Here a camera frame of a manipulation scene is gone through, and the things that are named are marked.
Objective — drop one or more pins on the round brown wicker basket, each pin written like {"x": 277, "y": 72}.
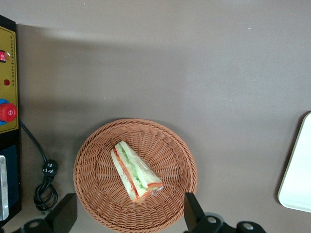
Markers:
{"x": 97, "y": 194}

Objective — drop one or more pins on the black appliance with yellow panel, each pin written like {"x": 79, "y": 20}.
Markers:
{"x": 9, "y": 60}

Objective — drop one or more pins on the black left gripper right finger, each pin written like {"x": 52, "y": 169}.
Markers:
{"x": 192, "y": 211}

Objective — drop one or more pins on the red emergency stop button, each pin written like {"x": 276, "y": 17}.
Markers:
{"x": 7, "y": 112}

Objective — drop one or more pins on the triangle sandwich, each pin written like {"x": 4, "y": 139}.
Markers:
{"x": 136, "y": 170}

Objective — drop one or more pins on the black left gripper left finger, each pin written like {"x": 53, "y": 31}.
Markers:
{"x": 64, "y": 213}

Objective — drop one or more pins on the beige plastic tray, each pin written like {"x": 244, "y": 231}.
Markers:
{"x": 298, "y": 170}

